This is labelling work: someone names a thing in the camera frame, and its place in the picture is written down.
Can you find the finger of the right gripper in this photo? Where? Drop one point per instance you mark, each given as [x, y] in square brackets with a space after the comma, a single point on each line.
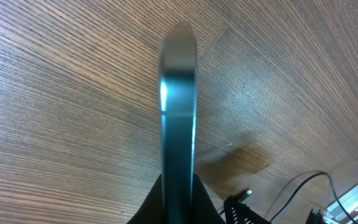
[239, 213]
[315, 217]

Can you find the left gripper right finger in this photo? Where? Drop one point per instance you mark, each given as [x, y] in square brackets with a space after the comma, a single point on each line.
[203, 210]

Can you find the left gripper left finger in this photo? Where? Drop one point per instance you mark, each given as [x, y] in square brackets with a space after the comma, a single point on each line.
[151, 210]

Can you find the Galaxy smartphone with teal screen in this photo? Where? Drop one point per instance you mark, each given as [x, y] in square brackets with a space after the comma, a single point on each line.
[177, 93]

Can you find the white power strip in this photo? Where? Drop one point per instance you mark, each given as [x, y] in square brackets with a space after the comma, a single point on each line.
[334, 213]

